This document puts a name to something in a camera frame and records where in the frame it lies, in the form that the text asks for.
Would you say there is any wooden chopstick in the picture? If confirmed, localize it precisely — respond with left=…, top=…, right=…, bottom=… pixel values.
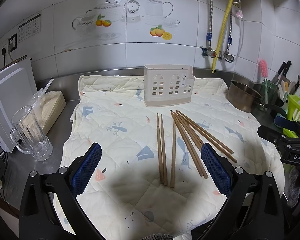
left=170, top=109, right=206, bottom=178
left=177, top=113, right=237, bottom=163
left=172, top=112, right=209, bottom=180
left=157, top=113, right=164, bottom=184
left=160, top=114, right=168, bottom=186
left=177, top=110, right=234, bottom=154
left=170, top=121, right=176, bottom=188

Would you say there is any green plastic dish rack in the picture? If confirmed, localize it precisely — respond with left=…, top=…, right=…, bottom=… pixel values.
left=282, top=94, right=300, bottom=138

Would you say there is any green glass jar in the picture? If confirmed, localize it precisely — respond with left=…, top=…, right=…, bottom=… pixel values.
left=258, top=79, right=277, bottom=112

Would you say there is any steel saucepan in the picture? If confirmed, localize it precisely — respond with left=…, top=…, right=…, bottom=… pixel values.
left=228, top=80, right=286, bottom=116

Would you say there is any pink bottle brush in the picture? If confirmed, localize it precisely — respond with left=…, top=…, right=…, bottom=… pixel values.
left=258, top=59, right=268, bottom=78

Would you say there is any clear glass mug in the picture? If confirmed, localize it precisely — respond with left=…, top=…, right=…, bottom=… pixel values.
left=10, top=105, right=53, bottom=162

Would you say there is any cream quilted patterned mat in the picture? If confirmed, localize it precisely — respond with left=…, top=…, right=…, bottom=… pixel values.
left=61, top=75, right=285, bottom=239

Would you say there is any beige plastic utensil holder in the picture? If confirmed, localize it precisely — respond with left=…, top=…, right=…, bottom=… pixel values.
left=144, top=64, right=195, bottom=107

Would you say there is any white cutting board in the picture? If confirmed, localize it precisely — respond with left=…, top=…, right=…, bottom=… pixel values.
left=0, top=58, right=37, bottom=153

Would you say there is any black handled kitchen knife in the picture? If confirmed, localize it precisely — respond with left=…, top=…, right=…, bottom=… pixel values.
left=271, top=60, right=292, bottom=83

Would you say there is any wall valve right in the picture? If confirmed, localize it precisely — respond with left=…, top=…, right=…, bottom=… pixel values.
left=218, top=51, right=235, bottom=63

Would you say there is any wall valve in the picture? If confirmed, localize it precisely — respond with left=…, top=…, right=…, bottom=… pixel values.
left=200, top=46, right=216, bottom=58
left=218, top=51, right=235, bottom=63

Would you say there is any wall valve left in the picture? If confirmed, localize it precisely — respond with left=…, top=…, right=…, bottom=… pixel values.
left=200, top=46, right=216, bottom=58

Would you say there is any braided steel hose right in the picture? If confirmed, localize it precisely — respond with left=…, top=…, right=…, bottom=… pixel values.
left=226, top=0, right=242, bottom=53

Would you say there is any braided steel hose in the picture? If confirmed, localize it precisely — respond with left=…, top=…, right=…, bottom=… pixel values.
left=226, top=0, right=242, bottom=53
left=205, top=0, right=214, bottom=51

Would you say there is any braided steel hose left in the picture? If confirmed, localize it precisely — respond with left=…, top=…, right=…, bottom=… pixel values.
left=205, top=0, right=214, bottom=51

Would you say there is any white thin hose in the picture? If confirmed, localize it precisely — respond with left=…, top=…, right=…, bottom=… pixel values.
left=230, top=10, right=245, bottom=63

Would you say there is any yellow gas hose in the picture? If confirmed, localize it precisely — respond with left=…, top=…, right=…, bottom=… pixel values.
left=211, top=0, right=235, bottom=74

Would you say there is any wall power socket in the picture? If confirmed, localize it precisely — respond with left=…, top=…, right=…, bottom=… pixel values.
left=8, top=34, right=17, bottom=53

